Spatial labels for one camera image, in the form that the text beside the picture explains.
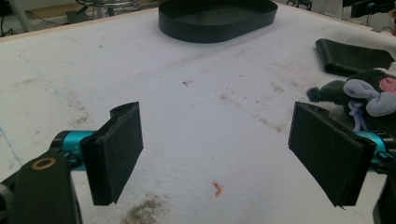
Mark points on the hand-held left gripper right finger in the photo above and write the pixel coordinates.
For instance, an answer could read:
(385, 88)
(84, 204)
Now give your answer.
(330, 155)

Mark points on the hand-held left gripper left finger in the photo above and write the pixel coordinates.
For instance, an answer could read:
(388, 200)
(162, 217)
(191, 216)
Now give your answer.
(112, 155)

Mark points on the dark plush toy with bow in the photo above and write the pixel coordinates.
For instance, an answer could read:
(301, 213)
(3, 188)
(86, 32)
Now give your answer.
(364, 99)

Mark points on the small orange scrap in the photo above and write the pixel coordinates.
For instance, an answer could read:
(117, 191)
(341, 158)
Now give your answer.
(218, 188)

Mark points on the metal stand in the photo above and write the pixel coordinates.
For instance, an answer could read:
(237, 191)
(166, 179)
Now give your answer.
(102, 6)

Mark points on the black device on stand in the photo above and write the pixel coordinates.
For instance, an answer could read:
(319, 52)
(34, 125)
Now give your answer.
(367, 7)

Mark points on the black oval tray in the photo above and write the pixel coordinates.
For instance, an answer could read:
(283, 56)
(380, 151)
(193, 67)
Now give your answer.
(218, 18)

